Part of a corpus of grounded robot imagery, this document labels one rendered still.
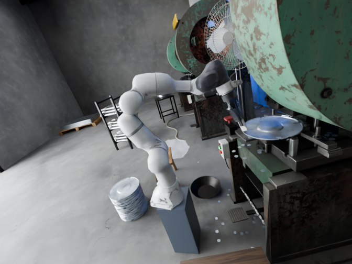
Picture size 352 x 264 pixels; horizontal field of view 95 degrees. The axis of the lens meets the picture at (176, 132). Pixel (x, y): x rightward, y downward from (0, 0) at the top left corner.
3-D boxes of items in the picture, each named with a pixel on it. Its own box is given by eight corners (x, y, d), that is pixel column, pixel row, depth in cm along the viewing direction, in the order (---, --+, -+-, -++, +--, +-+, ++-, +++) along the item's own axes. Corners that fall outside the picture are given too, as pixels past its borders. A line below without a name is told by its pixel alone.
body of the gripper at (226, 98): (224, 92, 93) (231, 107, 95) (218, 97, 88) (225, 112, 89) (236, 87, 88) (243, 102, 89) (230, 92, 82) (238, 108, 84)
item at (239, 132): (247, 161, 89) (245, 140, 83) (236, 149, 102) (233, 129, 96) (291, 149, 88) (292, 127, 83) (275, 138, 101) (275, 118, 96)
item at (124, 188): (133, 198, 138) (132, 198, 137) (103, 201, 143) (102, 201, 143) (142, 176, 164) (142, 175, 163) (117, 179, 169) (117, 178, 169)
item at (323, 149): (328, 157, 69) (331, 136, 65) (297, 141, 85) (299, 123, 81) (342, 154, 69) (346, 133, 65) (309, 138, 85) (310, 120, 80)
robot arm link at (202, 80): (198, 97, 90) (205, 94, 80) (187, 75, 87) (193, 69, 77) (226, 81, 92) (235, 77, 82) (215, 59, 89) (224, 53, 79)
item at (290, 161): (295, 172, 74) (296, 161, 72) (247, 133, 116) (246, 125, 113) (359, 155, 74) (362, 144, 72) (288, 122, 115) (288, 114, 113)
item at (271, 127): (247, 143, 81) (247, 142, 80) (238, 121, 106) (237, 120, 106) (315, 135, 73) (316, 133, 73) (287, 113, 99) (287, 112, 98)
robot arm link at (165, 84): (155, 69, 75) (218, 68, 80) (153, 78, 93) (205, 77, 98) (157, 94, 76) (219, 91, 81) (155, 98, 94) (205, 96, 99)
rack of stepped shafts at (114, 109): (134, 149, 290) (113, 97, 253) (113, 150, 305) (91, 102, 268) (144, 137, 327) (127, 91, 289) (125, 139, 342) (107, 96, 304)
